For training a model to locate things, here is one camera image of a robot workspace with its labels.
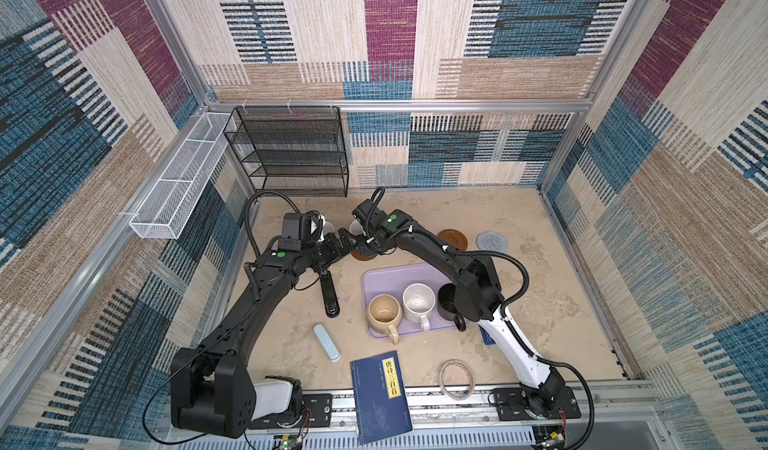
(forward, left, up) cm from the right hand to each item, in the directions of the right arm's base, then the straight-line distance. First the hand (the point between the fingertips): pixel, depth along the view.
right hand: (367, 250), depth 95 cm
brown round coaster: (+8, -29, -6) cm, 31 cm away
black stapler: (-13, +11, -4) cm, 17 cm away
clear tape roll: (-36, -19, -5) cm, 41 cm away
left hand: (-6, +4, +13) cm, 14 cm away
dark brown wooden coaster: (+3, +4, -7) cm, 9 cm away
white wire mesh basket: (+10, +61, +11) cm, 63 cm away
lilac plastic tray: (-7, -7, -7) cm, 12 cm away
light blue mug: (-6, +1, +19) cm, 20 cm away
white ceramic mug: (-15, -15, -5) cm, 21 cm away
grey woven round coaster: (+7, -42, -7) cm, 43 cm away
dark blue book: (-39, -3, -6) cm, 40 cm away
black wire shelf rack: (+37, +26, +11) cm, 47 cm away
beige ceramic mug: (-18, -5, -6) cm, 19 cm away
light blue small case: (-26, +11, -4) cm, 29 cm away
